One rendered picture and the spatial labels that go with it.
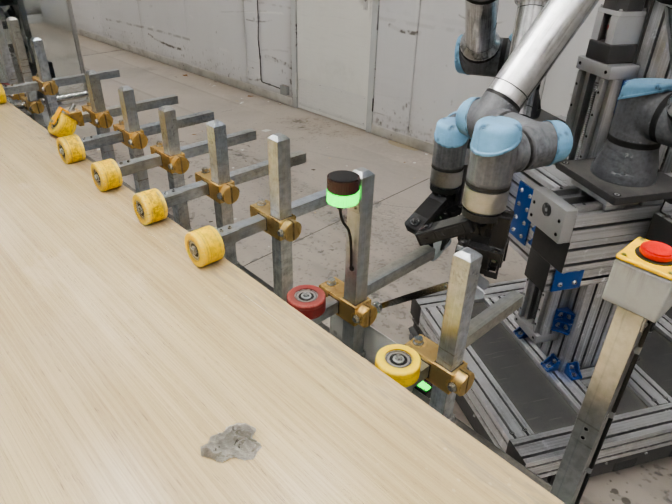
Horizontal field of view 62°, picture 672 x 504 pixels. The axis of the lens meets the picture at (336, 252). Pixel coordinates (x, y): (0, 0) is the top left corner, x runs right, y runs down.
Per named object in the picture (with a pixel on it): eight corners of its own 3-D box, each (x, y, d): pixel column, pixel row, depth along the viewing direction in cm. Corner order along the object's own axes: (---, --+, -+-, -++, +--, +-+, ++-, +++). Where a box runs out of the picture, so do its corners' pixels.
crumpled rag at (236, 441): (259, 421, 86) (259, 411, 85) (262, 458, 80) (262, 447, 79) (201, 428, 84) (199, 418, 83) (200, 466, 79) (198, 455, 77)
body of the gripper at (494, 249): (495, 283, 98) (507, 223, 92) (448, 270, 101) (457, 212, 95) (504, 263, 104) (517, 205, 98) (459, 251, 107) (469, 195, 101)
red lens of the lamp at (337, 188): (343, 178, 105) (343, 167, 104) (366, 188, 102) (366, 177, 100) (319, 187, 102) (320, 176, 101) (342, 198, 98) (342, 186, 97)
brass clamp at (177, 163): (169, 157, 169) (166, 141, 167) (192, 171, 161) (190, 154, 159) (150, 162, 166) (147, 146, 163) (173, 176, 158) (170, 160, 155)
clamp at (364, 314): (334, 294, 128) (335, 276, 126) (377, 321, 120) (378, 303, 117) (316, 303, 125) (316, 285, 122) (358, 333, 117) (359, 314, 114)
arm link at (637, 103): (629, 124, 139) (646, 69, 131) (680, 142, 129) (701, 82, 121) (596, 131, 134) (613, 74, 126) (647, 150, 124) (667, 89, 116)
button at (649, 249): (644, 247, 72) (648, 236, 71) (677, 260, 69) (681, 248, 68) (631, 258, 69) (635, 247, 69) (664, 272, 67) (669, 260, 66)
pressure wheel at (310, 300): (308, 320, 124) (308, 277, 118) (332, 337, 119) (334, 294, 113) (280, 335, 119) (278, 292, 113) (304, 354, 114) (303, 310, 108)
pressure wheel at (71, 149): (88, 156, 167) (82, 162, 173) (78, 130, 166) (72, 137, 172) (68, 161, 164) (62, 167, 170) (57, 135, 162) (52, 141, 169)
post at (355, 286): (351, 355, 130) (361, 164, 105) (362, 362, 128) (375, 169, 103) (341, 361, 128) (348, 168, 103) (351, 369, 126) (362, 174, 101)
